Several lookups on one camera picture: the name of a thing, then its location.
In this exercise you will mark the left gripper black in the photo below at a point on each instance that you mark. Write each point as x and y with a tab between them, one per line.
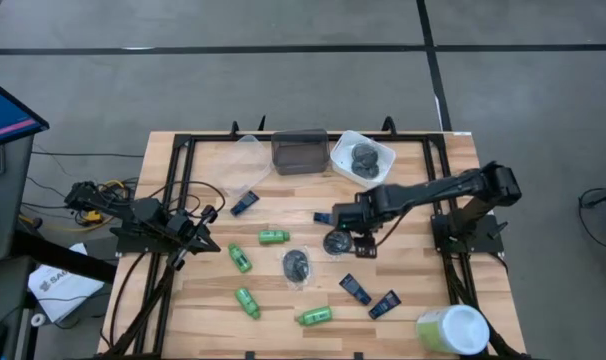
183	226

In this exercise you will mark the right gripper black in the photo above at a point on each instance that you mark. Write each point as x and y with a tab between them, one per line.
355	212

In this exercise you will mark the black puff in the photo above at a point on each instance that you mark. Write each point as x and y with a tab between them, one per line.
365	171
337	243
296	266
364	153

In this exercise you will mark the green shampoo bottle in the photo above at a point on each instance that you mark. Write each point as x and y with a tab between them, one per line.
314	316
273	237
240	258
247	303

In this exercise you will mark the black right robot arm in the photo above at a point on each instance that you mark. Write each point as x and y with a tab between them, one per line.
443	187

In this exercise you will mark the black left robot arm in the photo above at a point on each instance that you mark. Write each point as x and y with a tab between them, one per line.
133	210

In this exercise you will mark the dark blue toiletry tube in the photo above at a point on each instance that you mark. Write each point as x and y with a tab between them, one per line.
244	203
323	218
384	304
355	289

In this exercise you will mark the white plastic container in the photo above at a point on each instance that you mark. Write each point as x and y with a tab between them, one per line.
343	160

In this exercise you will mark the dark grey plastic container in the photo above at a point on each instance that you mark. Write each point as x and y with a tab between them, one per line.
300	152

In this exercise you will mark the large white green jar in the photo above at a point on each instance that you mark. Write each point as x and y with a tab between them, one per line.
455	330

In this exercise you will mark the white printed paper sheets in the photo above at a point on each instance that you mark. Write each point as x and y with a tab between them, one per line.
58	290

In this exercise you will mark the white tape roll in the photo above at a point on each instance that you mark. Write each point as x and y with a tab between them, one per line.
38	320

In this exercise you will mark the grey desk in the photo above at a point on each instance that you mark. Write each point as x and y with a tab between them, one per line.
5	210

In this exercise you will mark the computer monitor blue screen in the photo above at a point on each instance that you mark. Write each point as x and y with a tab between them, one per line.
3	112

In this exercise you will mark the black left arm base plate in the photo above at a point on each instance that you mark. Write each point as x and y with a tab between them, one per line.
205	246

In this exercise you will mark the black metal table frame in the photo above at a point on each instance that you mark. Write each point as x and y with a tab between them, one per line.
203	137

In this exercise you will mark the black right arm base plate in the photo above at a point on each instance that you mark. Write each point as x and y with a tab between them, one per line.
485	242

